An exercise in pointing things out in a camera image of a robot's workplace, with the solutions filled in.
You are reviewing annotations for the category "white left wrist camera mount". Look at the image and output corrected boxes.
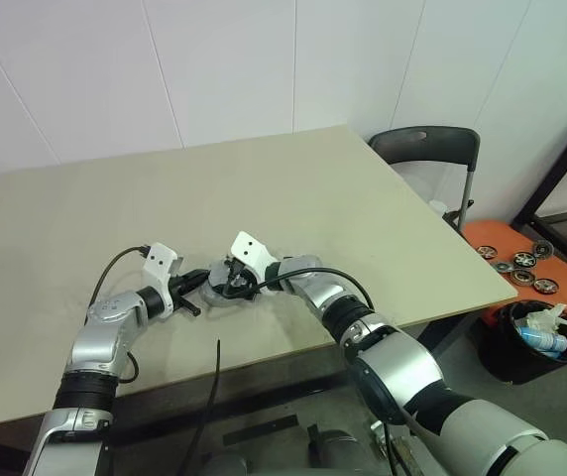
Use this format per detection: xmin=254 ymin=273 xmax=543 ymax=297
xmin=142 ymin=242 xmax=183 ymax=321

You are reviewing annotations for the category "thin black hanging cable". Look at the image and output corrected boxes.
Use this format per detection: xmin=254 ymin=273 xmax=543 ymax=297
xmin=186 ymin=338 xmax=223 ymax=476

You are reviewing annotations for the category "orange tray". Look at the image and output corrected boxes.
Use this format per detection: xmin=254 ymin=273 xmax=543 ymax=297
xmin=461 ymin=219 xmax=567 ymax=318

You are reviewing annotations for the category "brown metal floor bracket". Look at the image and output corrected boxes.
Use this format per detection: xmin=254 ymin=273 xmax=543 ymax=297
xmin=370 ymin=420 xmax=413 ymax=476

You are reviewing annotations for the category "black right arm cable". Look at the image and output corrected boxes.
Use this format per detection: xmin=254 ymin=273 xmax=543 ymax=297
xmin=223 ymin=267 xmax=375 ymax=311

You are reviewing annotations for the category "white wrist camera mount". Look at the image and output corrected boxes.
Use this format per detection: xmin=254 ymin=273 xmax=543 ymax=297
xmin=230 ymin=230 xmax=280 ymax=284
xmin=142 ymin=242 xmax=183 ymax=321

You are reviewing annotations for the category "dark metal shelf frame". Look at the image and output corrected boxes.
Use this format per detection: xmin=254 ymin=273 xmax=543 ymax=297
xmin=513 ymin=96 xmax=567 ymax=279

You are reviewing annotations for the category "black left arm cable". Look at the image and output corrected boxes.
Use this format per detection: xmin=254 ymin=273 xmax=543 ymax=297
xmin=89 ymin=244 xmax=154 ymax=384

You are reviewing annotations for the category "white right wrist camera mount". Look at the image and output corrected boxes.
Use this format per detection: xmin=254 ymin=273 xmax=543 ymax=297
xmin=230 ymin=230 xmax=280 ymax=284

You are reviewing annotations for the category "black table frame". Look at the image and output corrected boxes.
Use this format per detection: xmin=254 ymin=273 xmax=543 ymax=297
xmin=0 ymin=316 xmax=488 ymax=447

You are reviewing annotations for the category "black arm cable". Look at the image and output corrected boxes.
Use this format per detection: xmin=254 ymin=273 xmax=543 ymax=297
xmin=89 ymin=244 xmax=154 ymax=384
xmin=223 ymin=267 xmax=375 ymax=311

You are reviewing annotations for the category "blue bottle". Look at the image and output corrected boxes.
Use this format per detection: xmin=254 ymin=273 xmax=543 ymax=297
xmin=515 ymin=324 xmax=567 ymax=354

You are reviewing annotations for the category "black trash bin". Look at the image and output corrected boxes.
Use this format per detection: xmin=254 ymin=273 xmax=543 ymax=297
xmin=476 ymin=299 xmax=567 ymax=386

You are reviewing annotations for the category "white crumpled trash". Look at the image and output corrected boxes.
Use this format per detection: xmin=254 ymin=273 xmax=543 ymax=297
xmin=525 ymin=302 xmax=567 ymax=333

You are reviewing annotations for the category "black folding chair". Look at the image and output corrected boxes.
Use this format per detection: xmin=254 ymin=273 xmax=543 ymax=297
xmin=367 ymin=126 xmax=482 ymax=234

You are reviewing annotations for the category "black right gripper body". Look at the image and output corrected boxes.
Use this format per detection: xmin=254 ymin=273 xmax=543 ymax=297
xmin=226 ymin=257 xmax=260 ymax=298

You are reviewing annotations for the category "black floor strip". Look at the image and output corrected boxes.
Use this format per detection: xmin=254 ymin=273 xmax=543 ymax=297
xmin=222 ymin=415 xmax=298 ymax=447

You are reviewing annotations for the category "dark rounded shape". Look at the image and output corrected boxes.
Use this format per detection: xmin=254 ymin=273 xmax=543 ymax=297
xmin=307 ymin=423 xmax=364 ymax=470
xmin=203 ymin=455 xmax=250 ymax=476

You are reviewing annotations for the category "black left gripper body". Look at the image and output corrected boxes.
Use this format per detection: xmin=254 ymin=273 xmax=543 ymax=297
xmin=167 ymin=275 xmax=190 ymax=309

